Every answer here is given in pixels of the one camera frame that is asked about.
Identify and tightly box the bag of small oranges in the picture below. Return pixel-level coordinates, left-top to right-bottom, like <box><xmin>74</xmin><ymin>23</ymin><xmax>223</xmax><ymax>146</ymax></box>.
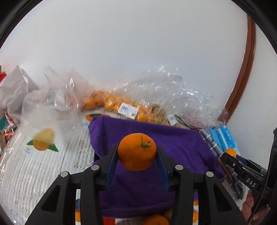
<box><xmin>83</xmin><ymin>90</ymin><xmax>154</xmax><ymax>123</ymax></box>

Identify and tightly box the brown wooden door frame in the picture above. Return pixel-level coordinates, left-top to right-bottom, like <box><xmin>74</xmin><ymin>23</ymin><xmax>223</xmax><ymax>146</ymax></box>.
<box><xmin>218</xmin><ymin>15</ymin><xmax>256</xmax><ymax>123</ymax></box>

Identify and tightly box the printed fruit table cover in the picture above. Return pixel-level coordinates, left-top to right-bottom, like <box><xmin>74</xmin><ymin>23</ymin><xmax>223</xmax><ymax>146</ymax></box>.
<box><xmin>1</xmin><ymin>108</ymin><xmax>103</xmax><ymax>224</ymax></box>

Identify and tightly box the grey checked cushion blue star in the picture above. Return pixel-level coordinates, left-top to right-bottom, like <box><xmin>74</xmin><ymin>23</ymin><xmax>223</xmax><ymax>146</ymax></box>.
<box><xmin>198</xmin><ymin>127</ymin><xmax>248</xmax><ymax>201</ymax></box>

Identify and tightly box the brown wooden stick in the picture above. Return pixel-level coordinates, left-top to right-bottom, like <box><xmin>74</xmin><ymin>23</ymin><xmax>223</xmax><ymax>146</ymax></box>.
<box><xmin>218</xmin><ymin>157</ymin><xmax>233</xmax><ymax>184</ymax></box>

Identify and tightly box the orange mandarin with green stem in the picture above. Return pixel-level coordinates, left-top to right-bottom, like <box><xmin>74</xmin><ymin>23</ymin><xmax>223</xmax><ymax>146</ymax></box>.
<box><xmin>117</xmin><ymin>133</ymin><xmax>157</xmax><ymax>172</ymax></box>

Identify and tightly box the person's right hand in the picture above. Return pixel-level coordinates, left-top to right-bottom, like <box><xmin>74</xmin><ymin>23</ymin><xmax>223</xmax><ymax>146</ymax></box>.
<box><xmin>241</xmin><ymin>189</ymin><xmax>271</xmax><ymax>222</ymax></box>

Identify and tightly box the black cable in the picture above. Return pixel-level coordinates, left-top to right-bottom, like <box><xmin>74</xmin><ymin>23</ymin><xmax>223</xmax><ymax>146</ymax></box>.
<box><xmin>246</xmin><ymin>127</ymin><xmax>277</xmax><ymax>224</ymax></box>

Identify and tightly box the white paper bag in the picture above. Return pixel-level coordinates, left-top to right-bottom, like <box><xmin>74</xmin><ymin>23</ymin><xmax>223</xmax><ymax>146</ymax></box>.
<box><xmin>1</xmin><ymin>66</ymin><xmax>38</xmax><ymax>117</ymax></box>

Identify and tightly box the blue tissue pack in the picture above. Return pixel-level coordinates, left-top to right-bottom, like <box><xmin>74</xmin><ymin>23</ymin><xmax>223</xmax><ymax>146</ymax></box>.
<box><xmin>208</xmin><ymin>125</ymin><xmax>241</xmax><ymax>156</ymax></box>

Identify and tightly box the smooth orange mandarin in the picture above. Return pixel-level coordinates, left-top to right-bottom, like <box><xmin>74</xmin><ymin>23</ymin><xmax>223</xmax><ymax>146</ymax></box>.
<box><xmin>225</xmin><ymin>148</ymin><xmax>237</xmax><ymax>158</ymax></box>

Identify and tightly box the crumpled clear bag on left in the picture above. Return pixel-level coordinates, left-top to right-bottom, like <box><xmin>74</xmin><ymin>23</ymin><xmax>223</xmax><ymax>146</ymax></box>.
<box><xmin>21</xmin><ymin>67</ymin><xmax>95</xmax><ymax>141</ymax></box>

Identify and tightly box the large clear plastic bag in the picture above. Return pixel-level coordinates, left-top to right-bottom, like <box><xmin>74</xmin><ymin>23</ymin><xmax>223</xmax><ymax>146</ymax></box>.
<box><xmin>112</xmin><ymin>67</ymin><xmax>228</xmax><ymax>129</ymax></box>

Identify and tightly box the purple towel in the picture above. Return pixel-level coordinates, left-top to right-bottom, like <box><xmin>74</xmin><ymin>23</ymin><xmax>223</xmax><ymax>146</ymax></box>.
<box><xmin>88</xmin><ymin>116</ymin><xmax>226</xmax><ymax>219</ymax></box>

